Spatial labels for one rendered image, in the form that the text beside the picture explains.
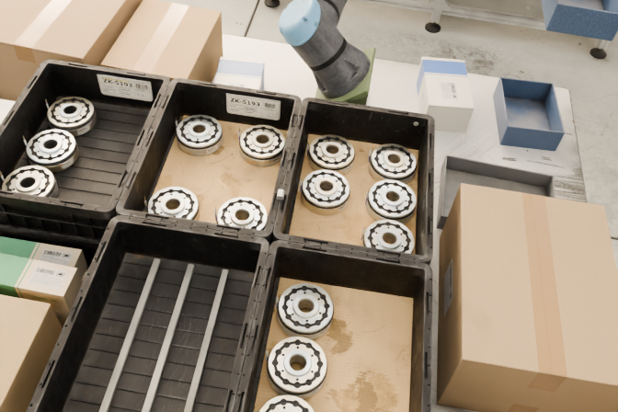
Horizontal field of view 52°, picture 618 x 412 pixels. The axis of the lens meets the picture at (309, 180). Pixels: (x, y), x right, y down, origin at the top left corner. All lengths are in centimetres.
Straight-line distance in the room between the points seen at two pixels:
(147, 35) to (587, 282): 119
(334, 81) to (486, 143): 45
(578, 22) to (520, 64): 174
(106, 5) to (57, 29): 15
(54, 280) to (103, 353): 16
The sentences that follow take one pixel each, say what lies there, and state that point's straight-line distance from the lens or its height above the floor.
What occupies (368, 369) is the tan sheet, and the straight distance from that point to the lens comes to 118.
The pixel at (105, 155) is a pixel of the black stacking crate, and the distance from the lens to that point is 148.
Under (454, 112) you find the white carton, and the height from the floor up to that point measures 77.
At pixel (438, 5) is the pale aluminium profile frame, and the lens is 329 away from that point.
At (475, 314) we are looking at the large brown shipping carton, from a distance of 119.
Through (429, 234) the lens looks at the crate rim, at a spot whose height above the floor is 92.
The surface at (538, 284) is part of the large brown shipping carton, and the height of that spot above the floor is 90.
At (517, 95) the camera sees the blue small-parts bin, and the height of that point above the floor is 72.
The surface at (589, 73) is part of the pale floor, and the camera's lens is 340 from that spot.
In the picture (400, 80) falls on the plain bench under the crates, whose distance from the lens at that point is 189.
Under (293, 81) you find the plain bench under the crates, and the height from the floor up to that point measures 70.
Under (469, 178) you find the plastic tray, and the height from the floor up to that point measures 70.
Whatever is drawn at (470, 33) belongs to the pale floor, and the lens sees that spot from 340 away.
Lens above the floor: 189
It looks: 49 degrees down
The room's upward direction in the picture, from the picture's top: 6 degrees clockwise
